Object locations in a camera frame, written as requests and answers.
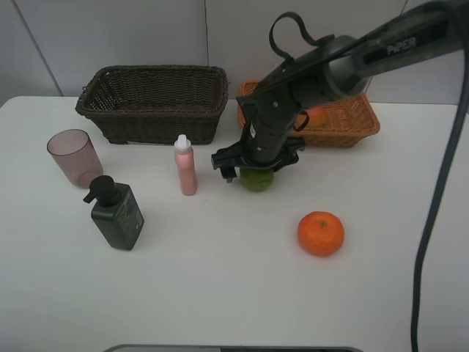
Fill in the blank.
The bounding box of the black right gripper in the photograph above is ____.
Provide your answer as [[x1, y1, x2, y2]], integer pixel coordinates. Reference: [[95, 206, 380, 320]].
[[211, 93, 306, 183]]

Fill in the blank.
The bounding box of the green lime fruit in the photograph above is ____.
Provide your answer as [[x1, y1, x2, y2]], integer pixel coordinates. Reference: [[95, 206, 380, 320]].
[[240, 168, 274, 191]]

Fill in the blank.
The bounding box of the pink bottle white cap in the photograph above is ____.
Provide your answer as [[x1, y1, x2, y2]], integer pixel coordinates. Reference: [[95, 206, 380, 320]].
[[174, 134, 198, 196]]

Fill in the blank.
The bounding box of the red yellow peach fruit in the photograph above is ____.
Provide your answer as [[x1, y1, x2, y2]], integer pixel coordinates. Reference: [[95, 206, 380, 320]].
[[302, 106, 328, 128]]

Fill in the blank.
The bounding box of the orange tangerine fruit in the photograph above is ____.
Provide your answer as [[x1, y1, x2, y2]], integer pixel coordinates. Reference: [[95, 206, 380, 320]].
[[297, 211, 345, 257]]

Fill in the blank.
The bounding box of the translucent pink plastic cup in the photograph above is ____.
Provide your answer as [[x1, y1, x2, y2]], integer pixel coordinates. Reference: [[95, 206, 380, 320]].
[[47, 129, 103, 188]]

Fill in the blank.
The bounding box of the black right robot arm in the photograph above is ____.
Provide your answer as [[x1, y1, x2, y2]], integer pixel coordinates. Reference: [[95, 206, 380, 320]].
[[211, 1, 468, 182]]

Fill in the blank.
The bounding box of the orange wicker basket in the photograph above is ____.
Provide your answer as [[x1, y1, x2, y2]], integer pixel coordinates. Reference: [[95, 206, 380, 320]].
[[237, 79, 381, 149]]

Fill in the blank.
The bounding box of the dark brown wicker basket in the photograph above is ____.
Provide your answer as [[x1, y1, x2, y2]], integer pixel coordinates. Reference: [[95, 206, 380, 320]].
[[75, 65, 229, 144]]

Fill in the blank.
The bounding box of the dark green pump bottle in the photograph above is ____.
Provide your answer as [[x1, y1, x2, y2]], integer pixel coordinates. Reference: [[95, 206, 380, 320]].
[[84, 175, 144, 251]]

